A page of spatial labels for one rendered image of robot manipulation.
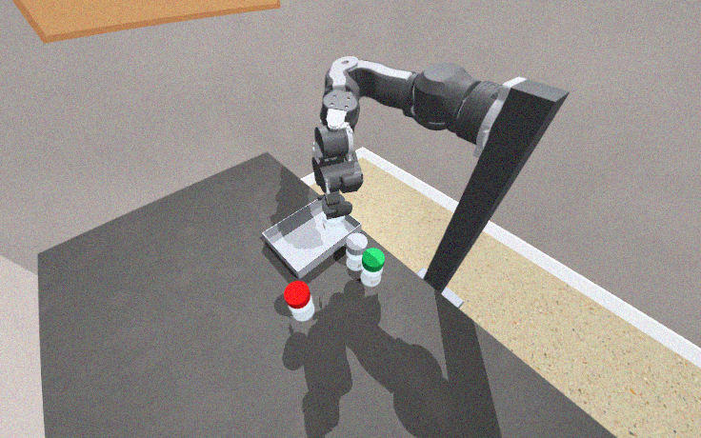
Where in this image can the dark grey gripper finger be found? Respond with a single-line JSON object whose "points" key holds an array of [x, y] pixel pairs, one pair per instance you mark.
{"points": [[319, 197], [333, 202]]}

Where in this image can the clear bottle with green cap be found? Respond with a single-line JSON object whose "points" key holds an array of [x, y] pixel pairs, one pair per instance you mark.
{"points": [[372, 261]]}

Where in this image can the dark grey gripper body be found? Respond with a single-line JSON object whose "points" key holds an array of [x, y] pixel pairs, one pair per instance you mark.
{"points": [[343, 173]]}

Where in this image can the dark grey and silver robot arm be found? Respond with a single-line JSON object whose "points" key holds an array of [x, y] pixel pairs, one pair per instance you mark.
{"points": [[440, 93]]}

